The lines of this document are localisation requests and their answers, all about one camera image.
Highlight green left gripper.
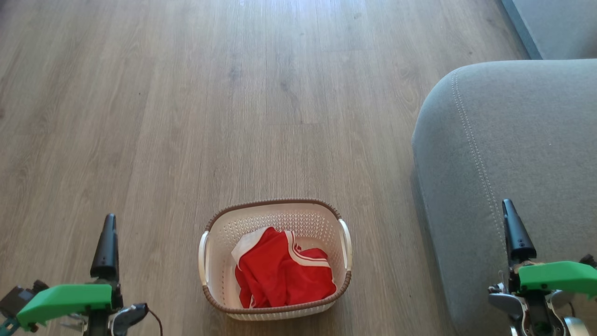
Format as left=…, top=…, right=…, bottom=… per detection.
left=16, top=214, right=123, bottom=336

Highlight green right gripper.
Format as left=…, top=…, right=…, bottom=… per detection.
left=502, top=199, right=597, bottom=328

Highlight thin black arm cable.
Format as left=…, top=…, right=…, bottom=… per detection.
left=146, top=304, right=163, bottom=336

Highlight grey and yellow sofa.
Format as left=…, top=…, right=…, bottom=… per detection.
left=412, top=0, right=597, bottom=336

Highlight red garment with white band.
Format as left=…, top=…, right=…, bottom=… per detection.
left=232, top=227, right=299, bottom=309

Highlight cream plastic laundry basket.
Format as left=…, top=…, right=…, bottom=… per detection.
left=198, top=199, right=353, bottom=321

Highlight red shorts with elastic waistband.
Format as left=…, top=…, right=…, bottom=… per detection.
left=243, top=231, right=337, bottom=309

